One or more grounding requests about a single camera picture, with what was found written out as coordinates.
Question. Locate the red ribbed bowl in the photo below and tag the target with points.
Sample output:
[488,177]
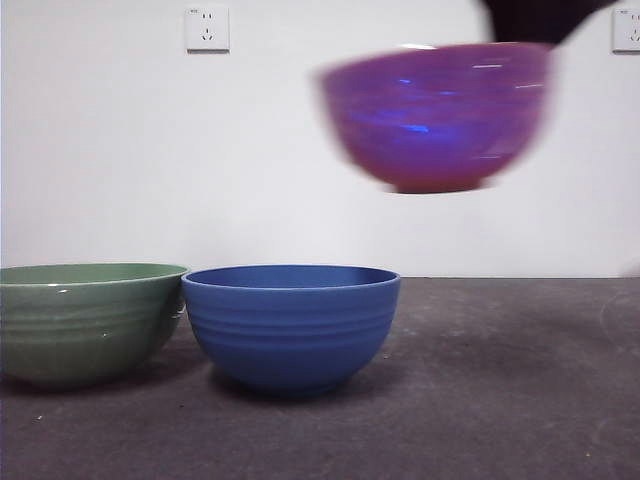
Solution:
[435,120]

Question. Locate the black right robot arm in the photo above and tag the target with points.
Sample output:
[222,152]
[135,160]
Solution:
[535,20]

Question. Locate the green ribbed bowl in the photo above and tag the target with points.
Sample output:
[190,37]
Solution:
[80,330]

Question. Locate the white wall socket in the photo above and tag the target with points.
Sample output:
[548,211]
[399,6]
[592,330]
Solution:
[208,30]
[629,32]

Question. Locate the blue ribbed bowl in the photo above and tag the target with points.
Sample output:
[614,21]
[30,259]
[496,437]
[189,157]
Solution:
[290,340]

